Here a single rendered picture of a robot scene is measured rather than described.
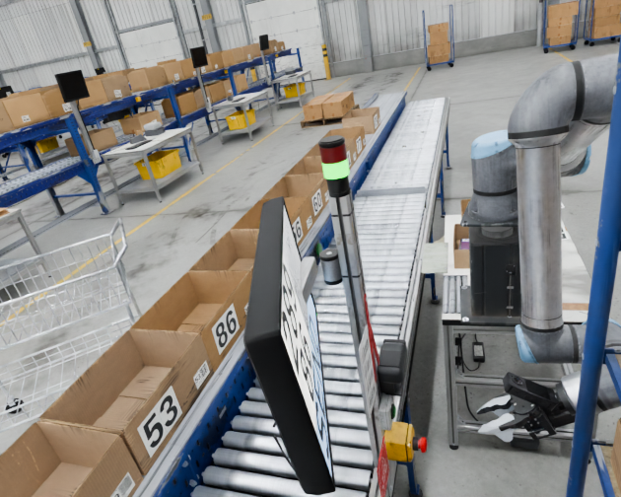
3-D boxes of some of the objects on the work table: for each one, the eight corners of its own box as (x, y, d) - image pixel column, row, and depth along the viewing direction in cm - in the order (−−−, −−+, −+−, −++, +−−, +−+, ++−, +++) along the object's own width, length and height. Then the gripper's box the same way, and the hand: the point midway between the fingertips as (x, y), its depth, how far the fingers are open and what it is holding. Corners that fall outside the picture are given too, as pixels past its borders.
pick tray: (546, 268, 193) (547, 248, 189) (453, 268, 206) (452, 249, 201) (537, 239, 217) (538, 220, 212) (454, 241, 230) (453, 223, 225)
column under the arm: (525, 287, 184) (528, 214, 169) (535, 325, 162) (540, 246, 147) (459, 287, 192) (457, 217, 178) (460, 323, 170) (457, 248, 156)
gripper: (588, 435, 93) (494, 461, 103) (574, 393, 104) (489, 421, 114) (568, 406, 92) (474, 436, 101) (555, 368, 102) (471, 397, 112)
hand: (481, 418), depth 106 cm, fingers open, 5 cm apart
